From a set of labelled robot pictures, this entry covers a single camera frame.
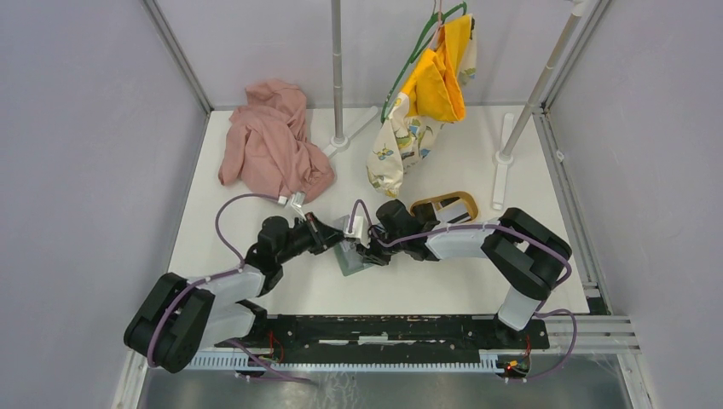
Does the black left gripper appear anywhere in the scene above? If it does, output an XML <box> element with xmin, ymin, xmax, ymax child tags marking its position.
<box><xmin>276</xmin><ymin>212</ymin><xmax>347</xmax><ymax>264</ymax></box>

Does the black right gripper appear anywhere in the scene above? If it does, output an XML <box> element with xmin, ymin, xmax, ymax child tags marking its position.
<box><xmin>356</xmin><ymin>225</ymin><xmax>406</xmax><ymax>266</ymax></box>

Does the yellow oval tray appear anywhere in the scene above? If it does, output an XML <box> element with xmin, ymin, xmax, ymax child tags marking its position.
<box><xmin>410</xmin><ymin>191</ymin><xmax>479</xmax><ymax>224</ymax></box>

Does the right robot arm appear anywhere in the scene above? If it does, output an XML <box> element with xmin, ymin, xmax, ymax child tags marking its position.
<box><xmin>342</xmin><ymin>193</ymin><xmax>572</xmax><ymax>348</ymax></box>

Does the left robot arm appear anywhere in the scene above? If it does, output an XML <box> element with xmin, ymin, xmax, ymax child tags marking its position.
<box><xmin>123</xmin><ymin>213</ymin><xmax>346</xmax><ymax>373</ymax></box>

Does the black phone in tray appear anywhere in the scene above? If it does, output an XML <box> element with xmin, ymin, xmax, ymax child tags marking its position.
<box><xmin>411</xmin><ymin>203</ymin><xmax>438</xmax><ymax>223</ymax></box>

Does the left metal rack pole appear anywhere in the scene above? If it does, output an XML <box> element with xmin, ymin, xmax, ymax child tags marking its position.
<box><xmin>322</xmin><ymin>0</ymin><xmax>379</xmax><ymax>158</ymax></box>

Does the metal rack pole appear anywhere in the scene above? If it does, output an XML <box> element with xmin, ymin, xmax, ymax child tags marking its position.
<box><xmin>322</xmin><ymin>0</ymin><xmax>379</xmax><ymax>158</ymax></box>
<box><xmin>491</xmin><ymin>0</ymin><xmax>587</xmax><ymax>210</ymax></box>

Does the pink crumpled garment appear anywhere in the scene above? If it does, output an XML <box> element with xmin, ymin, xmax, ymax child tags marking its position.
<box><xmin>217</xmin><ymin>79</ymin><xmax>336</xmax><ymax>203</ymax></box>

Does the right metal rack pole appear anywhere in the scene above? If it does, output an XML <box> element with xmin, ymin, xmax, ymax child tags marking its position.
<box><xmin>491</xmin><ymin>0</ymin><xmax>587</xmax><ymax>210</ymax></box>

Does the cartoon print children's garment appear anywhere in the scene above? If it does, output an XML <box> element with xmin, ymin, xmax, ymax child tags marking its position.
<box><xmin>366</xmin><ymin>14</ymin><xmax>477</xmax><ymax>198</ymax></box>

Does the green clothes hanger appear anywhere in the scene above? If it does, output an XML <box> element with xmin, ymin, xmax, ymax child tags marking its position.
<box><xmin>379</xmin><ymin>1</ymin><xmax>468</xmax><ymax>124</ymax></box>

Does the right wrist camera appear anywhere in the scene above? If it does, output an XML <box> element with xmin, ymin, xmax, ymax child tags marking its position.
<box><xmin>342</xmin><ymin>215</ymin><xmax>370</xmax><ymax>248</ymax></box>

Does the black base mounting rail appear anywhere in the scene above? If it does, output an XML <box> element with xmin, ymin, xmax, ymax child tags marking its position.
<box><xmin>239</xmin><ymin>314</ymin><xmax>550</xmax><ymax>364</ymax></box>

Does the white slotted cable duct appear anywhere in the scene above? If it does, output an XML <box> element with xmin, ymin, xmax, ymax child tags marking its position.
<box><xmin>186</xmin><ymin>352</ymin><xmax>501</xmax><ymax>374</ymax></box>

